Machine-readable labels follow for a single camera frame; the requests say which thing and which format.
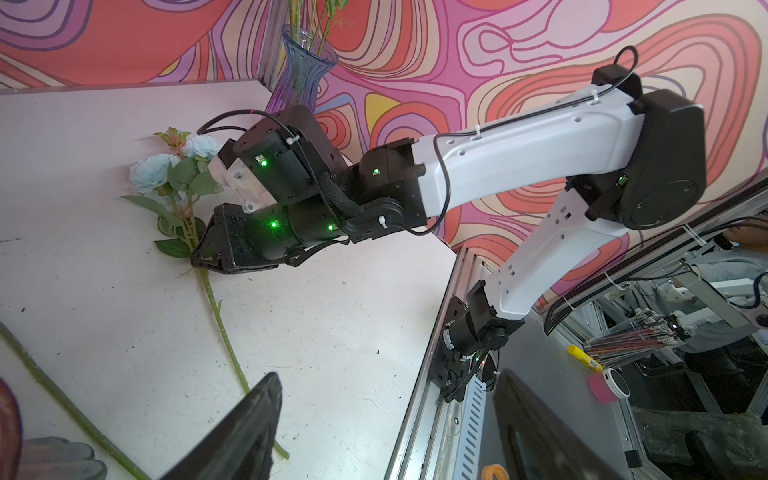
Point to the metal base rail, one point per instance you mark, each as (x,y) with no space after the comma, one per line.
(441,431)

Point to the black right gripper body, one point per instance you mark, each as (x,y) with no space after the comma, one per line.
(294,160)

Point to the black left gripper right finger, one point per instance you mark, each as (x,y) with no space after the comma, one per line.
(536,443)

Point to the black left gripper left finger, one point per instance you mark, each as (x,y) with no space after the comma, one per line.
(240,446)

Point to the red glass vase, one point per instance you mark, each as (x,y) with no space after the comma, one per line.
(43,457)

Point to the small pink rosebud stem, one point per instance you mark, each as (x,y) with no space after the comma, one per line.
(78,417)

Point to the pale blue rose spray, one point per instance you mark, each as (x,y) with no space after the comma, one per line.
(171,183)

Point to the yellow marker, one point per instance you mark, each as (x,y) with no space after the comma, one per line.
(584,358)

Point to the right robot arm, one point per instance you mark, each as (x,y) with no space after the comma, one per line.
(579,173)

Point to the purple ribbed glass vase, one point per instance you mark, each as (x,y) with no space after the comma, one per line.
(308,60)

